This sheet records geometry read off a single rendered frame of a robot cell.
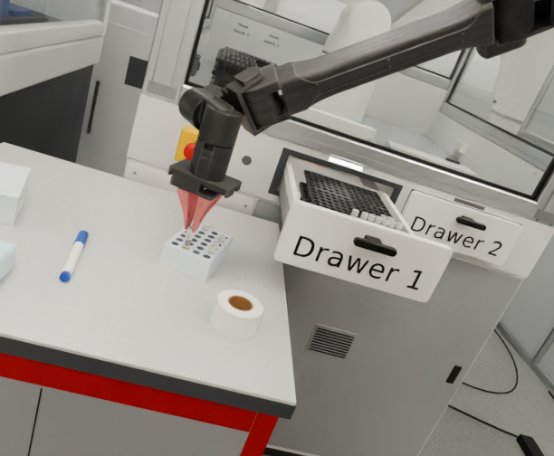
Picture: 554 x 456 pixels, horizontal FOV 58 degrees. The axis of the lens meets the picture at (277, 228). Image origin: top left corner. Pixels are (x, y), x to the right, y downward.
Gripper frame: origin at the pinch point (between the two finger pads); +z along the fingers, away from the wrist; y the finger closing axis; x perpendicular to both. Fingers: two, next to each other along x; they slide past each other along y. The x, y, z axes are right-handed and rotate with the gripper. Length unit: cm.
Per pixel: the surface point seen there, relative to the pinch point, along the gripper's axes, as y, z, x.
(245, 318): -15.0, 4.2, 12.2
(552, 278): -133, 41, -199
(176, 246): 1.2, 4.1, 0.9
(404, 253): -33.8, -5.5, -10.7
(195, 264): -2.7, 5.6, 1.3
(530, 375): -137, 85, -172
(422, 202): -37, -7, -45
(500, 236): -58, -5, -52
